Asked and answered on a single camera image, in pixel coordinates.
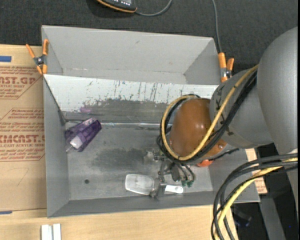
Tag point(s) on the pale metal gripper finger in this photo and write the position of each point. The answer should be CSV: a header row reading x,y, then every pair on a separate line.
x,y
155,155
159,191

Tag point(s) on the clear glass thing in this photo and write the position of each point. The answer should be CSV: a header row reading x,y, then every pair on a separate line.
x,y
139,184

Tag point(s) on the grey metal bin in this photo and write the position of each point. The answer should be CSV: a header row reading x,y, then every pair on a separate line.
x,y
120,159

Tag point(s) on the purple clear plastic bottle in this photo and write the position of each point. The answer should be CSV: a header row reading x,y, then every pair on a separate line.
x,y
83,134

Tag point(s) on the brown cardboard board, red print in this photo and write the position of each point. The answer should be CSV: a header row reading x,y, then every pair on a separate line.
x,y
17,179

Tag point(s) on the black cylinder on white bracket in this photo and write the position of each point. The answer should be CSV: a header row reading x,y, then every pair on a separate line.
x,y
175,189

